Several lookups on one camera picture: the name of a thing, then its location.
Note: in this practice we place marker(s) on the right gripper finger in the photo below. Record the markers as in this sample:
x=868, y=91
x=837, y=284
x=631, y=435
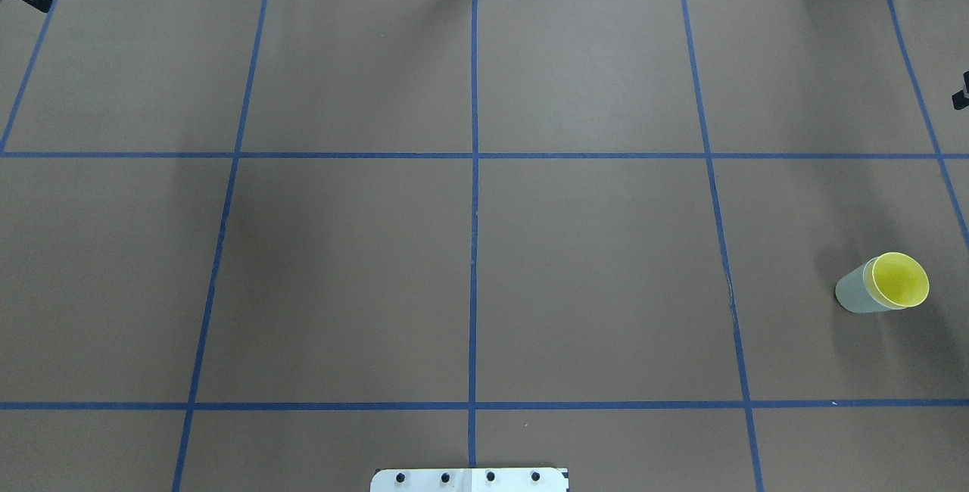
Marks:
x=960, y=99

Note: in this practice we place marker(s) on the yellow plastic cup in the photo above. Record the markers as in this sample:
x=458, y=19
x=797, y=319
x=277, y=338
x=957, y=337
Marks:
x=896, y=281

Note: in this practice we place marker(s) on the green plastic cup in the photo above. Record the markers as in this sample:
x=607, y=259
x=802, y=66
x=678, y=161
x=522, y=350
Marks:
x=856, y=292

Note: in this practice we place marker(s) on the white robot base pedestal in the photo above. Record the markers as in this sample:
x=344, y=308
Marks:
x=472, y=479

